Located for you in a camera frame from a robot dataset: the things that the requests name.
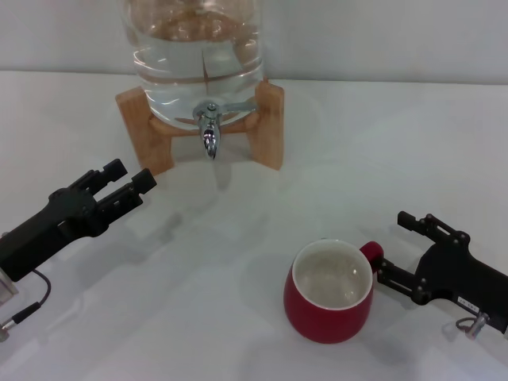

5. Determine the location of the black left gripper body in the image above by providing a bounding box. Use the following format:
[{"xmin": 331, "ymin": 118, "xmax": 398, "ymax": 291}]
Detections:
[{"xmin": 0, "ymin": 188, "xmax": 110, "ymax": 283}]

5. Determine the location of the red ceramic cup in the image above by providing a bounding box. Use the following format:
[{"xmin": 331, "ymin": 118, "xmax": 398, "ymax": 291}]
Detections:
[{"xmin": 283, "ymin": 238, "xmax": 385, "ymax": 344}]

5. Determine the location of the chrome faucet tap with lever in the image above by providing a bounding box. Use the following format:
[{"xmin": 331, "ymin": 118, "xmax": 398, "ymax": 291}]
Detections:
[{"xmin": 193, "ymin": 101, "xmax": 257, "ymax": 160}]

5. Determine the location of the metal plug with thin cable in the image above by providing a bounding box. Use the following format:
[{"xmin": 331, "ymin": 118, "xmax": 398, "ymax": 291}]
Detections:
[{"xmin": 455, "ymin": 312, "xmax": 492, "ymax": 341}]

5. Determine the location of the clear glass water dispenser jar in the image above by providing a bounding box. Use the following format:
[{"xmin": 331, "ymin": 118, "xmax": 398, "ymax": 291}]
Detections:
[{"xmin": 122, "ymin": 0, "xmax": 266, "ymax": 132}]

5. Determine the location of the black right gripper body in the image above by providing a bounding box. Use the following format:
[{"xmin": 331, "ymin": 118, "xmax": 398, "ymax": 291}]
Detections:
[{"xmin": 412, "ymin": 237, "xmax": 508, "ymax": 334}]

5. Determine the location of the wooden dispenser stand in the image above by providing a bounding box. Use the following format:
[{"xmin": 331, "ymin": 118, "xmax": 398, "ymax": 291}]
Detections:
[{"xmin": 115, "ymin": 79, "xmax": 286, "ymax": 179}]

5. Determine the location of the dark cable with metal plug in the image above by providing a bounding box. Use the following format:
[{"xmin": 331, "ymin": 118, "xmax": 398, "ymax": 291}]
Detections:
[{"xmin": 0, "ymin": 269, "xmax": 52, "ymax": 343}]

